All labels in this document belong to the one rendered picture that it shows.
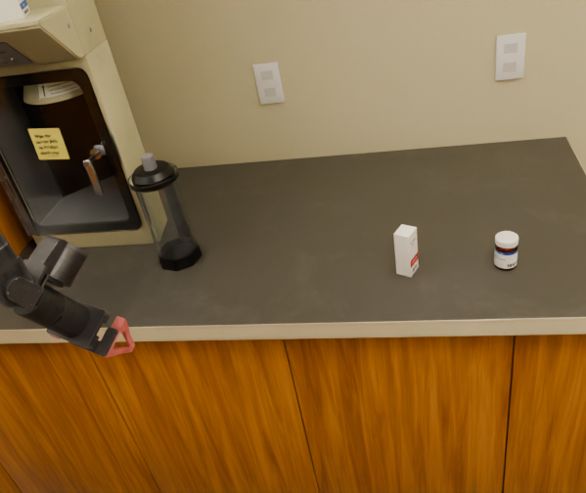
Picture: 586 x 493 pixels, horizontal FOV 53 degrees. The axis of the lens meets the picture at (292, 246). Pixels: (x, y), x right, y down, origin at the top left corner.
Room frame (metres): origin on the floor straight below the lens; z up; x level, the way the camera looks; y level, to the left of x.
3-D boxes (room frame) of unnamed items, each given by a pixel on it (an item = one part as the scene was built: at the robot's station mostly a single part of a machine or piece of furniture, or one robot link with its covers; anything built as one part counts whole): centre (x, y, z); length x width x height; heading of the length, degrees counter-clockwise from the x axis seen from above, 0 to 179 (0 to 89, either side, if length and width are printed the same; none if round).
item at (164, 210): (1.15, 0.26, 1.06); 0.11 x 0.11 x 0.21
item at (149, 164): (1.15, 0.26, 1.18); 0.09 x 0.09 x 0.07
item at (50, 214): (1.27, 0.49, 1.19); 0.30 x 0.01 x 0.40; 75
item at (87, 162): (1.22, 0.40, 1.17); 0.05 x 0.03 x 0.10; 165
